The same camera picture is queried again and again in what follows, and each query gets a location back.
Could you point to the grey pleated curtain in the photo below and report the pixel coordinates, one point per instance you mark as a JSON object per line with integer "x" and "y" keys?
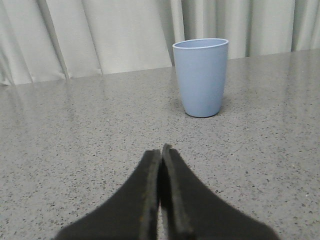
{"x": 48, "y": 40}

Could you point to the blue plastic cup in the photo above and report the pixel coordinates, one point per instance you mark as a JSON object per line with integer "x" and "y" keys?
{"x": 200, "y": 66}

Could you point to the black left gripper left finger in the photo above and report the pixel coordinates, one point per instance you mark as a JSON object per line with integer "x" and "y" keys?
{"x": 130, "y": 214}

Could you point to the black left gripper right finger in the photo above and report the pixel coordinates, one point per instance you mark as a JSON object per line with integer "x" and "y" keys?
{"x": 194, "y": 212}

